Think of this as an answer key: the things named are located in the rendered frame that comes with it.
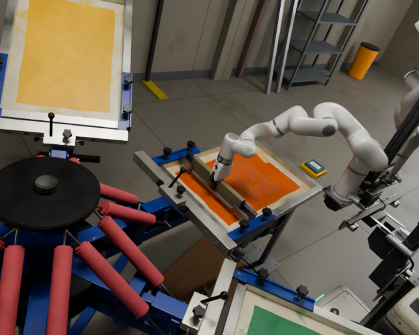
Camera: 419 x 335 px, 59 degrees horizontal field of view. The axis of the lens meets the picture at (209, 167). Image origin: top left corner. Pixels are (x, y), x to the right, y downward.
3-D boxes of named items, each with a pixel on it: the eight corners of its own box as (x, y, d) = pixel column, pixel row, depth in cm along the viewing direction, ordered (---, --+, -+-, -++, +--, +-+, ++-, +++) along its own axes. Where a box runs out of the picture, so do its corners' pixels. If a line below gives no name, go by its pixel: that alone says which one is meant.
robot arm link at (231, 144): (257, 137, 171) (258, 149, 163) (249, 155, 177) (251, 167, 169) (225, 129, 169) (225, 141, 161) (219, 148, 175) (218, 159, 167)
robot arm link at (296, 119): (334, 114, 163) (343, 132, 151) (292, 139, 171) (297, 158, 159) (316, 87, 156) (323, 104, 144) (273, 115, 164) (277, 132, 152)
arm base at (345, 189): (364, 202, 183) (380, 179, 174) (350, 209, 175) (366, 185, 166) (339, 182, 191) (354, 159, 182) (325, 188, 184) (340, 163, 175)
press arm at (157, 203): (170, 200, 169) (172, 192, 166) (178, 208, 166) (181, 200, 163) (138, 213, 158) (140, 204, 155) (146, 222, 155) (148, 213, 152)
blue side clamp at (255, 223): (264, 219, 184) (269, 209, 180) (271, 225, 181) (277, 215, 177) (221, 242, 164) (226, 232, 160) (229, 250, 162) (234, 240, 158)
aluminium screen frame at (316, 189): (249, 136, 241) (251, 131, 238) (321, 193, 213) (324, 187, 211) (150, 167, 189) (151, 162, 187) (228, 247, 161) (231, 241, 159)
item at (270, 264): (260, 246, 300) (310, 152, 244) (280, 266, 290) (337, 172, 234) (242, 257, 286) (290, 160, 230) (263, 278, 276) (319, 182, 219)
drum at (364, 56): (352, 70, 748) (368, 41, 713) (367, 80, 729) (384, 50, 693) (342, 72, 726) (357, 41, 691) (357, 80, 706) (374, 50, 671)
